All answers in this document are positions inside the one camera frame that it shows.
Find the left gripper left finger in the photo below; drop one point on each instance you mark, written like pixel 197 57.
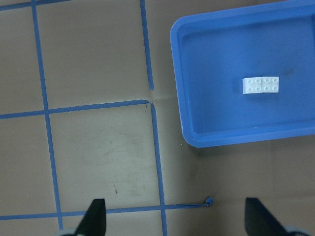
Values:
pixel 94 221

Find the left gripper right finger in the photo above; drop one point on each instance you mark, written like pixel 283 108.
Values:
pixel 259 221

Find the white block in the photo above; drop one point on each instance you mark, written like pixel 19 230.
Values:
pixel 270 84
pixel 252 85

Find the blue plastic tray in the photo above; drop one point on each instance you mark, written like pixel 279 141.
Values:
pixel 213 52

